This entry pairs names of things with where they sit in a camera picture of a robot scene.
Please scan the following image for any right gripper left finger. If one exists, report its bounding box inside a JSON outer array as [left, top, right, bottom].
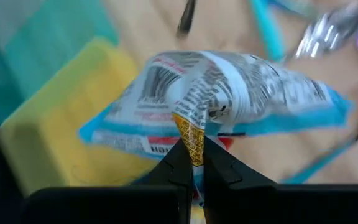
[[22, 138, 194, 224]]

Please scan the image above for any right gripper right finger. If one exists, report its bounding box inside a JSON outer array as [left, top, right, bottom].
[[203, 136, 358, 224]]

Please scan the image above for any blue white snack packet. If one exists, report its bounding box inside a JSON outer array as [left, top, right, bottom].
[[78, 49, 354, 206]]

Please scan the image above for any black metal spoon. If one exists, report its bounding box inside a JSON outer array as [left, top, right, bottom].
[[175, 0, 198, 38]]

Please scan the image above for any yellow translucent tray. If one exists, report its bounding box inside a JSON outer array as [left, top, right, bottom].
[[0, 36, 158, 197]]

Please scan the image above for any all-silver metal spoon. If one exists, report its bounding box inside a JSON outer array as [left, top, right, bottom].
[[286, 6, 358, 62]]

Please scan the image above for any green translucent tray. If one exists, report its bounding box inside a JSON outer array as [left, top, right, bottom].
[[0, 0, 120, 127]]

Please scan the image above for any teal-handled silver spoon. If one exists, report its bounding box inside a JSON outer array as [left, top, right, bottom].
[[249, 0, 287, 62]]

